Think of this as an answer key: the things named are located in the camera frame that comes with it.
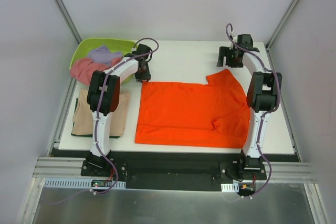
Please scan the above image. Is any white cable duct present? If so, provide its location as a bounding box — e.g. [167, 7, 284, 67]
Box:
[220, 182, 239, 193]
[44, 178, 126, 190]

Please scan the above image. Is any left aluminium frame post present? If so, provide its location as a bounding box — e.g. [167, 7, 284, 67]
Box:
[54, 0, 82, 44]

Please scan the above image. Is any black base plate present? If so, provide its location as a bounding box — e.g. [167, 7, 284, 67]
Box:
[52, 147, 267, 190]

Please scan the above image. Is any right white cable duct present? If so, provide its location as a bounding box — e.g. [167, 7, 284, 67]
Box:
[220, 182, 239, 193]

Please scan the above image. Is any pink t shirt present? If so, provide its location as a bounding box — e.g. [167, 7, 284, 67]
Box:
[70, 57, 122, 86]

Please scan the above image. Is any lilac t shirt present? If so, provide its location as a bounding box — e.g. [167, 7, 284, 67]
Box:
[87, 45, 123, 66]

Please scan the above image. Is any right aluminium frame post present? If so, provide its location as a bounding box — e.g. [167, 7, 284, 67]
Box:
[265, 0, 301, 51]

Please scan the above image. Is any green plastic basin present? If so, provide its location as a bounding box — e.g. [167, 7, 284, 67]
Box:
[69, 38, 134, 70]

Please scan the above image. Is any orange t shirt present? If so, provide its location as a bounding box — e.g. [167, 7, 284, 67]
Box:
[135, 69, 250, 148]

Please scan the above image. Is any aluminium frame post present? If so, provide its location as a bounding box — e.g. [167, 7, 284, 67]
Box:
[265, 0, 301, 51]
[54, 0, 82, 44]

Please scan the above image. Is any left white cable duct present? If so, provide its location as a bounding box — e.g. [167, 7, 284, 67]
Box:
[44, 178, 126, 190]

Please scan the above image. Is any folded beige t shirt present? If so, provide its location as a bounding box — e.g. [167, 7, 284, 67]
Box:
[71, 89, 131, 138]

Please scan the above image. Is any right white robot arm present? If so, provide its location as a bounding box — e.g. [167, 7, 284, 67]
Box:
[217, 32, 282, 180]

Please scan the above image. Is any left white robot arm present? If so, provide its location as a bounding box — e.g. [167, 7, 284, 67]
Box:
[81, 43, 154, 177]

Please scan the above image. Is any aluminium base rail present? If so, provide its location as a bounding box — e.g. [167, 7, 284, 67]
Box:
[33, 157, 317, 184]

